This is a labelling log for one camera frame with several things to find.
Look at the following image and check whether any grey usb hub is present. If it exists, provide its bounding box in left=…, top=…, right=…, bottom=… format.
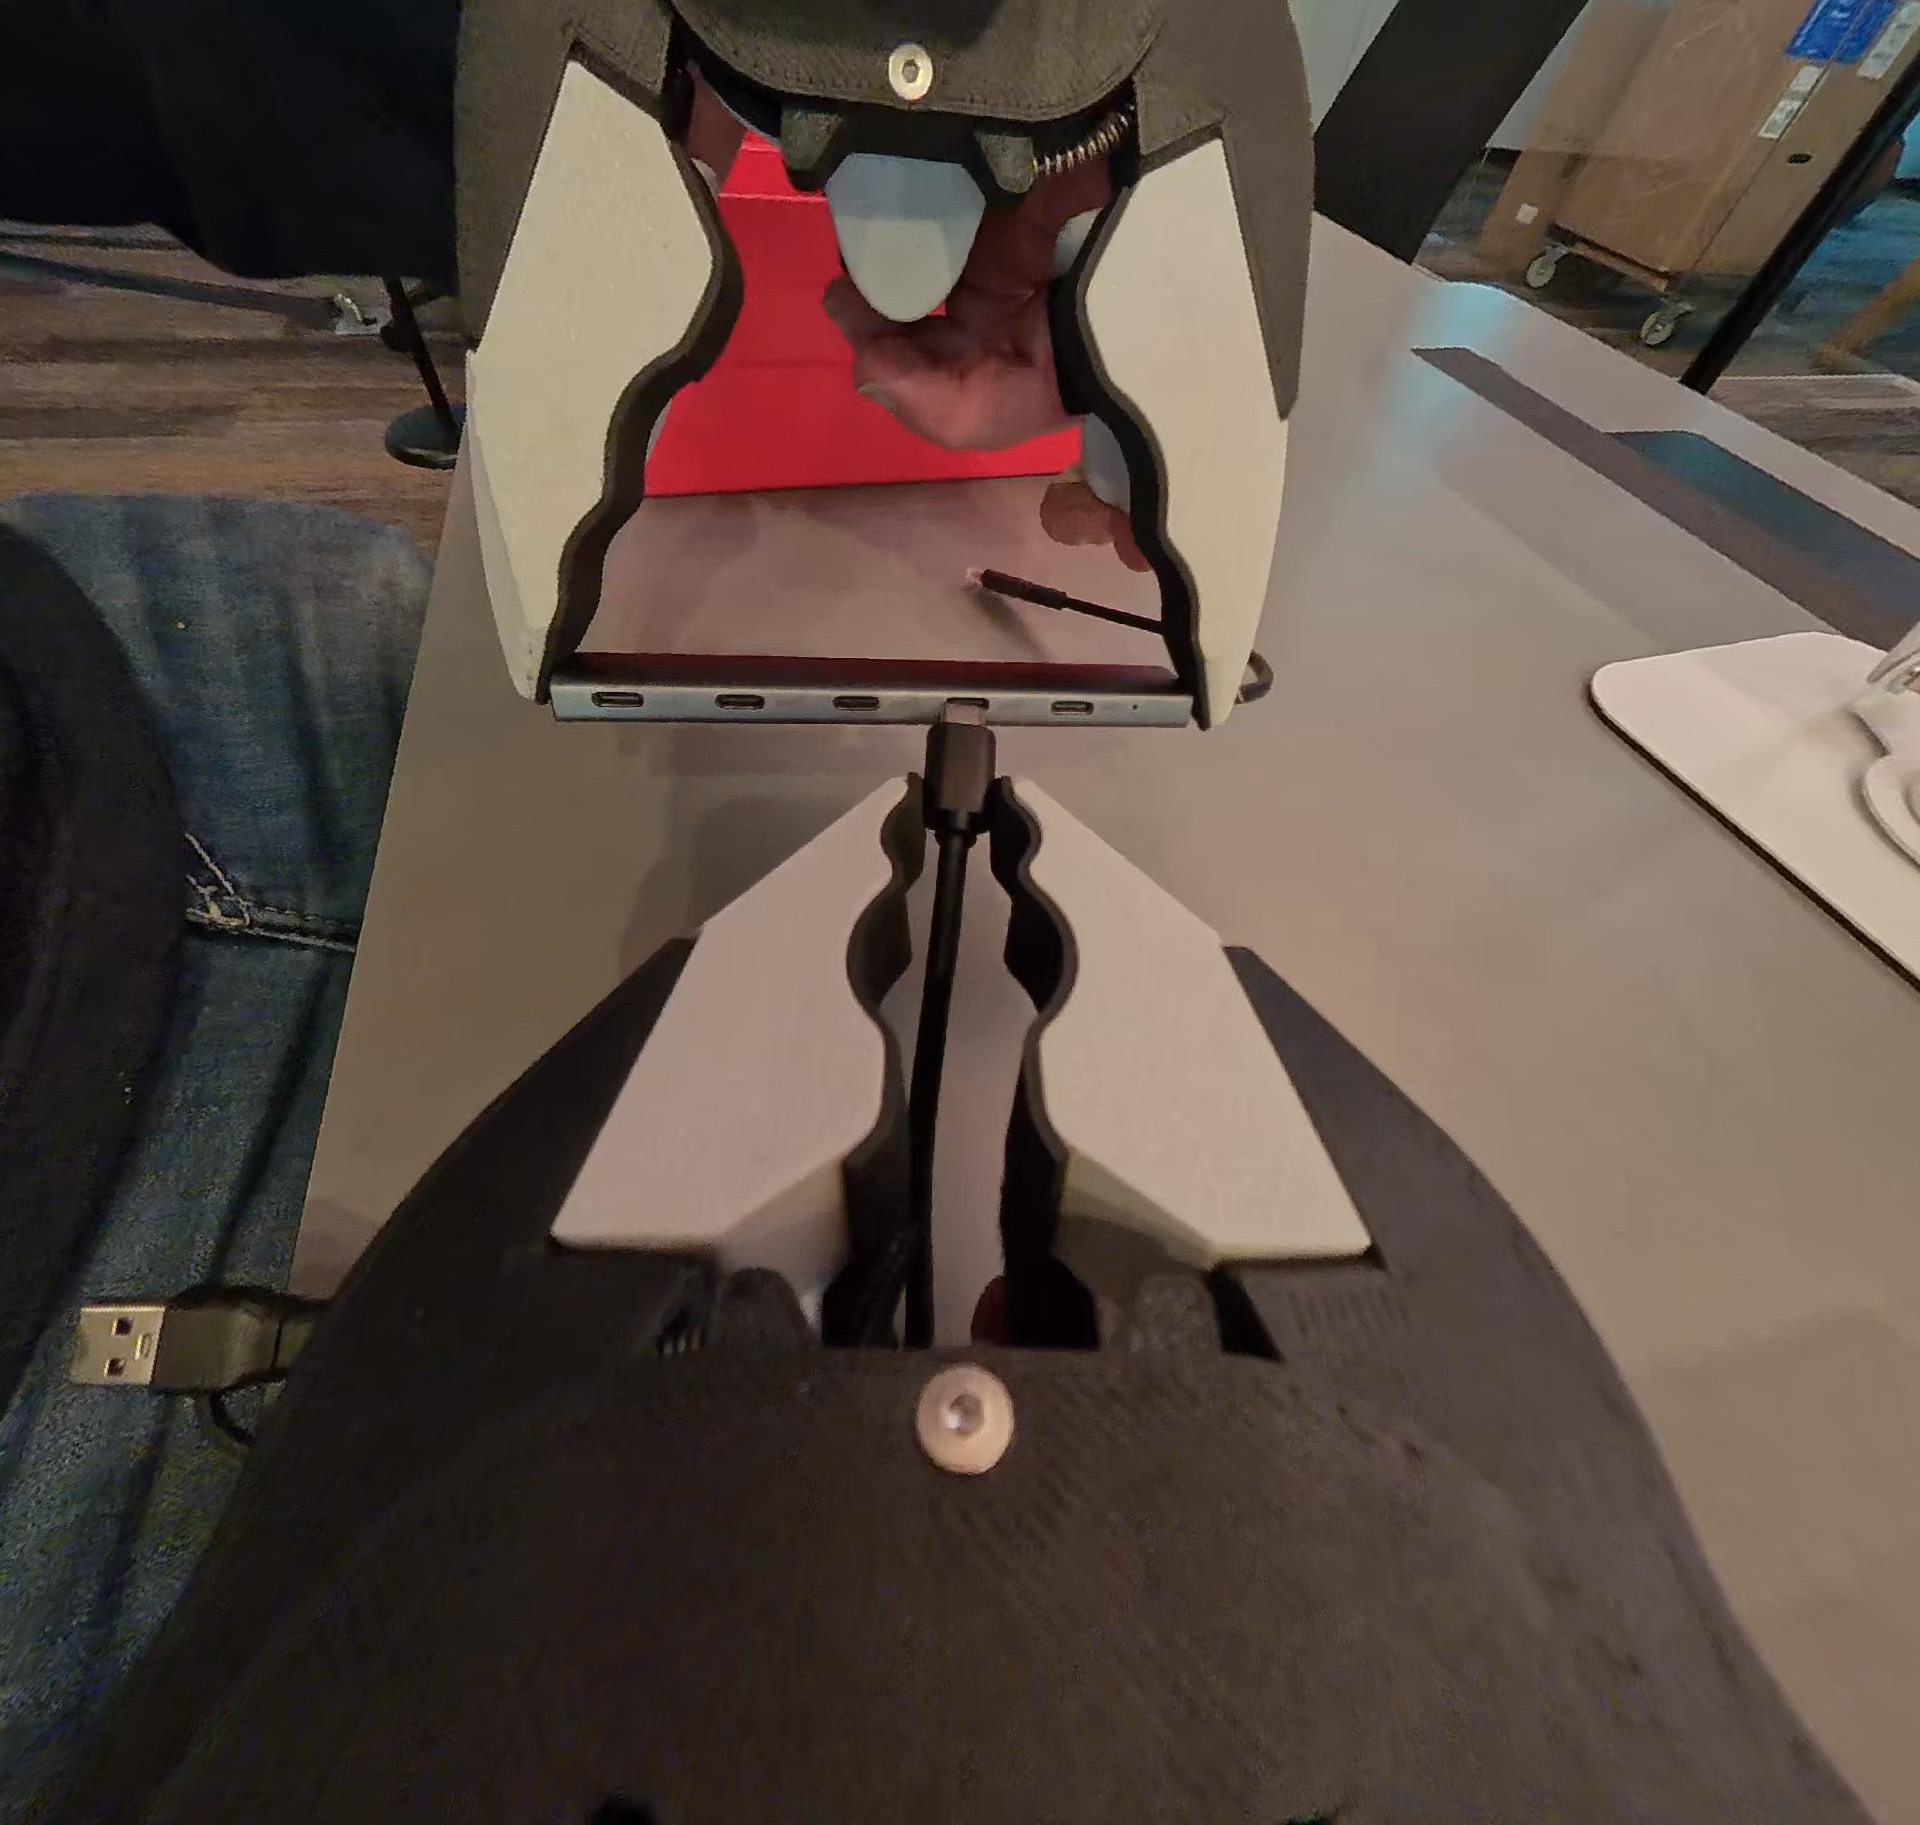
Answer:
left=547, top=648, right=1202, bottom=727

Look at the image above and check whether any white stand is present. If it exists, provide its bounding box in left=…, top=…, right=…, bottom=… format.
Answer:
left=1590, top=631, right=1920, bottom=987

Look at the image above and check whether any person's blue jeans leg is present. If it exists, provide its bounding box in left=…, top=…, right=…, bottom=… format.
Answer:
left=0, top=491, right=458, bottom=1766

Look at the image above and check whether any black tripod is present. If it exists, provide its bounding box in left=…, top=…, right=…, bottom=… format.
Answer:
left=375, top=271, right=474, bottom=471

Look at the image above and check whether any stack of cardboard boxes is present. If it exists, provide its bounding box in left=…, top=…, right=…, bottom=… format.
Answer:
left=1495, top=0, right=1920, bottom=357

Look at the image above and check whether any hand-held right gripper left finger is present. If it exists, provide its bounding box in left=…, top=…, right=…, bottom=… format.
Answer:
left=554, top=776, right=917, bottom=1288

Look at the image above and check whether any person's left hand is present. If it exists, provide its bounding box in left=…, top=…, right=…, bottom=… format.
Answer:
left=851, top=199, right=1158, bottom=567

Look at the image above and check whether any black usb-c cable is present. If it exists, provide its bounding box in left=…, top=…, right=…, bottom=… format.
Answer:
left=74, top=705, right=1000, bottom=1422

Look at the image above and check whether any red plastic bin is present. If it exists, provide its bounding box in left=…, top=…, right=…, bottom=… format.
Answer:
left=645, top=146, right=1082, bottom=497

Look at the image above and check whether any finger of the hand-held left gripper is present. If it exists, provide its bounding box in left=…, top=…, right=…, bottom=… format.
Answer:
left=1072, top=140, right=1291, bottom=723
left=464, top=55, right=752, bottom=705

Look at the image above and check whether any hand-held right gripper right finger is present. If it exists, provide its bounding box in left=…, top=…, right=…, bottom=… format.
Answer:
left=1005, top=782, right=1374, bottom=1288

